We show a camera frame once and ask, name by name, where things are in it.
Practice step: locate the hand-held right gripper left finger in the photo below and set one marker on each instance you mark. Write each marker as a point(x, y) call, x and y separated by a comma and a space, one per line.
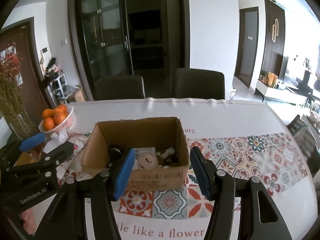
point(123, 177)

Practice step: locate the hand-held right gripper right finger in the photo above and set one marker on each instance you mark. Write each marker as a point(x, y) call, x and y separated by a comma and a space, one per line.
point(202, 177)

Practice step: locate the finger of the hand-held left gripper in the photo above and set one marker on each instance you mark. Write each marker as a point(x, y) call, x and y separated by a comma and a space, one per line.
point(60, 152)
point(32, 141)

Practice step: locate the grey oval device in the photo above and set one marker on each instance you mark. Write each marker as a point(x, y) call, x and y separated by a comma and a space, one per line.
point(115, 153)

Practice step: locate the small beige object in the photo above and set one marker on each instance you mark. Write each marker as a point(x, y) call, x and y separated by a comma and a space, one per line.
point(147, 162)

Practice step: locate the brown cardboard box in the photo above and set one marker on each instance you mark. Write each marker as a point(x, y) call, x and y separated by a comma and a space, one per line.
point(155, 180)

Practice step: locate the small dark object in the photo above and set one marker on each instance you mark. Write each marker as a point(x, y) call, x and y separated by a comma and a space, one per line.
point(170, 162)

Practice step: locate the small white bottle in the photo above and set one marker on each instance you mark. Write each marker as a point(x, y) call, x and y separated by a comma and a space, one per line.
point(168, 152)

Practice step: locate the person's left hand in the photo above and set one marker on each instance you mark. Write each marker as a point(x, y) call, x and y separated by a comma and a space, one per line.
point(27, 218)

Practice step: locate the crumpled white tissue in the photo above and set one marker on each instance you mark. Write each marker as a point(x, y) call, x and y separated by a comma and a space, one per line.
point(58, 136)

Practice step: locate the glass vase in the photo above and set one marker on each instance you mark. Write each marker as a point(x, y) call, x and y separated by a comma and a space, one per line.
point(21, 126)

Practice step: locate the orange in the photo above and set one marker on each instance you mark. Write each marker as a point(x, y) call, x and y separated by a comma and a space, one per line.
point(47, 113)
point(55, 110)
point(48, 124)
point(63, 108)
point(59, 118)

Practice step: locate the pink white fruit basket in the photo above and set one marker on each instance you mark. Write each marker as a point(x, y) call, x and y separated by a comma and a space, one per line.
point(65, 123)

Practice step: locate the dried flower bunch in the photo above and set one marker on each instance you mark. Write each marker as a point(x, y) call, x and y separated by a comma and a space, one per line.
point(10, 85)

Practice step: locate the white shoe shelf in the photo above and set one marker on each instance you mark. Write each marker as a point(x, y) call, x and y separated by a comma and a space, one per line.
point(58, 86)

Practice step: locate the small background cardboard box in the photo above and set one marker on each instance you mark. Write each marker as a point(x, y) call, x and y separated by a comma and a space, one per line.
point(80, 95)

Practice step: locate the white patterned tablecloth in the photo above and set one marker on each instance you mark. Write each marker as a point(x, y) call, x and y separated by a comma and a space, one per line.
point(237, 120)

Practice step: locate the brown entrance door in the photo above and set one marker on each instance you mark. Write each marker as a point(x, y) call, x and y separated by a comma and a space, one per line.
point(30, 62)

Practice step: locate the dark grey dining chair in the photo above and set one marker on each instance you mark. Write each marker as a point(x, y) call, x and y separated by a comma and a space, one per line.
point(198, 83)
point(120, 87)

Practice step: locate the chair with patterned cushion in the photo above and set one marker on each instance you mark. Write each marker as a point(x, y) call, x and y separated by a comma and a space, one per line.
point(303, 135)

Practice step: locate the white low cabinet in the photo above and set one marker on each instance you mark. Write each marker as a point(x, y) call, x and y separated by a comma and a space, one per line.
point(280, 92)

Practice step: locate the dark framed glass sliding door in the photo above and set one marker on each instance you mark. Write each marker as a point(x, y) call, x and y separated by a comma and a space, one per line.
point(105, 30)

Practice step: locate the dark interior door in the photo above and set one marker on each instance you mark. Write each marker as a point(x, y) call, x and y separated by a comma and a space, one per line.
point(246, 47)

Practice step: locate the red wall poster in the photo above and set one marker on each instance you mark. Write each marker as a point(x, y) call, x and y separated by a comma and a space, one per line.
point(11, 60)

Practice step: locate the white wall intercom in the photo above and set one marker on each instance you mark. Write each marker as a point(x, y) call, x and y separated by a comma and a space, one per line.
point(45, 53)

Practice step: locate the white light switch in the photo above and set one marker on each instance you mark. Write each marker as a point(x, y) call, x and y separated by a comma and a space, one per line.
point(64, 42)

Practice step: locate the dark slatted wall panel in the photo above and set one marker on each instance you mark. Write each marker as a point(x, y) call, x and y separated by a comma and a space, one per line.
point(271, 60)

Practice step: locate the gold wall ornament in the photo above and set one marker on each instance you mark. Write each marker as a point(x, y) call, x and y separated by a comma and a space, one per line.
point(275, 30)

